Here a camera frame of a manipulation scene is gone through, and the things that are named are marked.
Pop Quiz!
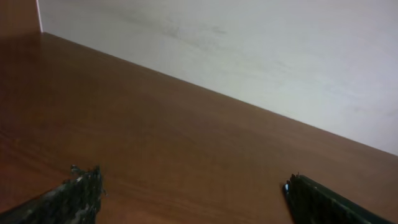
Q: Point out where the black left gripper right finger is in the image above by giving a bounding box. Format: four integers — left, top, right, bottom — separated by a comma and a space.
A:
282, 174, 392, 224

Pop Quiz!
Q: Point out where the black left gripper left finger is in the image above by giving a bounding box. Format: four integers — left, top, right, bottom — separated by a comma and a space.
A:
1, 165, 106, 224

